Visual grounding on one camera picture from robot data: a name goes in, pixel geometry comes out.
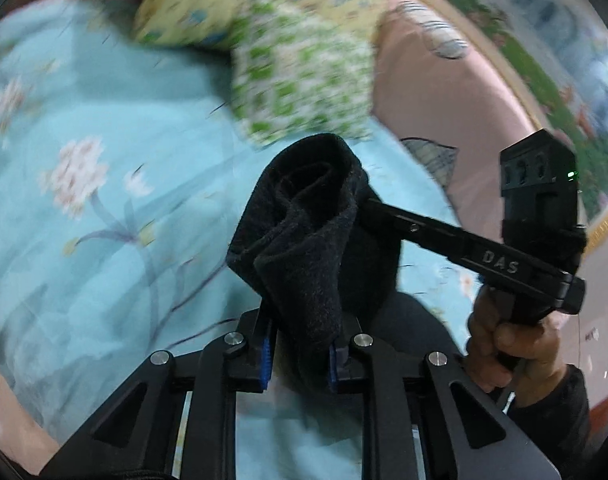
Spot blue floral bed sheet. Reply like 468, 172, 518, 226
0, 0, 480, 480

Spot pink duvet with plaid hearts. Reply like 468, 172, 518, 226
371, 0, 550, 231

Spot green checked pillow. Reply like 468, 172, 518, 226
229, 0, 379, 148

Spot yellow patterned pillow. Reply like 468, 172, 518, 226
131, 0, 389, 56

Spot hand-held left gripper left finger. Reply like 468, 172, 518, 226
38, 307, 275, 480

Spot person's right hand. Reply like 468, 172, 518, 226
465, 289, 569, 407

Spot black pants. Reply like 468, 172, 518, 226
226, 132, 460, 396

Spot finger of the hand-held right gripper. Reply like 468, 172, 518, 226
365, 198, 466, 260

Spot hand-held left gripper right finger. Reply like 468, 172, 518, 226
328, 332, 561, 480

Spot person's right forearm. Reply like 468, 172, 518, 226
504, 365, 607, 480

